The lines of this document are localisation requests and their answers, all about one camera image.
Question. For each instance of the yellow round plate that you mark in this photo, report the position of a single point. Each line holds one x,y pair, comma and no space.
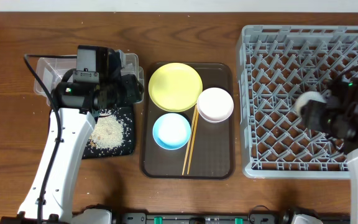
175,87

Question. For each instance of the dark brown serving tray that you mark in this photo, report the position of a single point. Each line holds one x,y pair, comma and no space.
213,150

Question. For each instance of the pink round bowl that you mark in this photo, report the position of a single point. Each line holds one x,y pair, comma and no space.
215,105

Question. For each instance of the upper clear plastic bin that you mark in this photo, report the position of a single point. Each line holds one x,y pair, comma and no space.
129,61

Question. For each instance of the right wooden chopstick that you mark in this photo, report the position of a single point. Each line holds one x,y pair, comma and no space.
192,143

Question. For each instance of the white paper cup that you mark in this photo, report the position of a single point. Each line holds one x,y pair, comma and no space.
303,99

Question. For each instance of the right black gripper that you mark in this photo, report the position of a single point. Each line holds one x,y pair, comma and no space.
312,113

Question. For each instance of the left wooden chopstick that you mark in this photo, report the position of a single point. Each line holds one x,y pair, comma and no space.
189,141

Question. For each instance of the wooden chopstick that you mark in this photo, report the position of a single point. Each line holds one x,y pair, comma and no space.
189,141
192,143

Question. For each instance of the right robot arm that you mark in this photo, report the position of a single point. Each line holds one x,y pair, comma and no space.
337,116

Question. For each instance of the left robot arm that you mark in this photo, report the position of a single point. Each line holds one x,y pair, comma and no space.
95,84

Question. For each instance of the light blue bowl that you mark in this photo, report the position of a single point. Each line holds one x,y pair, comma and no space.
171,131

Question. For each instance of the black rectangular tray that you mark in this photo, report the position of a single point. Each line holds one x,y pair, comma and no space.
127,114

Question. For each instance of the cooked rice pile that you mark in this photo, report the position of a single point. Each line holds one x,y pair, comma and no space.
108,132

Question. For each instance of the clear plastic bin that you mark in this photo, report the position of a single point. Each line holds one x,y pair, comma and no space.
51,77
129,61

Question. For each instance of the grey plastic dishwasher rack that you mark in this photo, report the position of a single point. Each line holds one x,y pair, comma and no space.
275,65

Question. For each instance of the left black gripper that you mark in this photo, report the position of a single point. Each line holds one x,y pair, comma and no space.
132,83

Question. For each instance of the lower clear plastic bin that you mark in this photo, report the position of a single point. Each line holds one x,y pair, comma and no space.
51,77

